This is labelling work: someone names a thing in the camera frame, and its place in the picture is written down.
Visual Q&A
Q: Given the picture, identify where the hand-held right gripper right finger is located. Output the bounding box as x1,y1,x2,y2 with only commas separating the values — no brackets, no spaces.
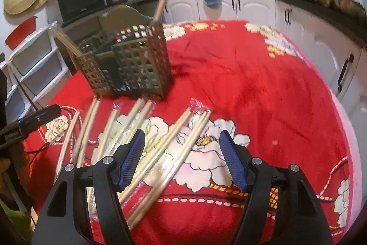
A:
218,130,334,245

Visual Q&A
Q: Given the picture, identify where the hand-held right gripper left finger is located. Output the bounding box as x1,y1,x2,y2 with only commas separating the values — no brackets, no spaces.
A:
31,129,146,245

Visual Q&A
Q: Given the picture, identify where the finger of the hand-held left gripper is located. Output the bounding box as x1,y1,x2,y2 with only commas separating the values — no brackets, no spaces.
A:
17,105,62,134

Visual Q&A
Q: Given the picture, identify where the pile of chopsticks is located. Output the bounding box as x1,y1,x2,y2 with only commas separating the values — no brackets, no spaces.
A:
53,97,214,231

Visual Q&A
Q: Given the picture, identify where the dark lattice utensil holder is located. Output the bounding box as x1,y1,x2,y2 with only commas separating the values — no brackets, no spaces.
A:
74,5,174,102

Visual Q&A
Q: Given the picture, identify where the wooden spoon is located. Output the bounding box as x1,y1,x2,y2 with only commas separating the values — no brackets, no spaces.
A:
153,0,173,26

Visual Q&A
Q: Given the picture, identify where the plastic drawer unit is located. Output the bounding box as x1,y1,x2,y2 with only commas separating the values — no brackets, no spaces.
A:
0,25,72,125

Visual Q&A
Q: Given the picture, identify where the wrapped chopsticks bundle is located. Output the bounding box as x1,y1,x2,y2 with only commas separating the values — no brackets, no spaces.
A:
51,22,85,59

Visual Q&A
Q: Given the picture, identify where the green cloth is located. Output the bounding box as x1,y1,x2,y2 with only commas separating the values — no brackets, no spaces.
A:
0,199,32,245

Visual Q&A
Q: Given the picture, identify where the red floral blanket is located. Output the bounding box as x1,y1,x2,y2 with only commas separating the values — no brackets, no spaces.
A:
21,20,363,245

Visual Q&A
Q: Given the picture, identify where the red plastic basin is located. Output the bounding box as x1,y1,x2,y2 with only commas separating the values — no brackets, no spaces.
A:
4,15,39,49

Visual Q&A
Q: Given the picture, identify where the steel tray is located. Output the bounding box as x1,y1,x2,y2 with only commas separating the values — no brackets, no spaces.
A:
330,0,367,19

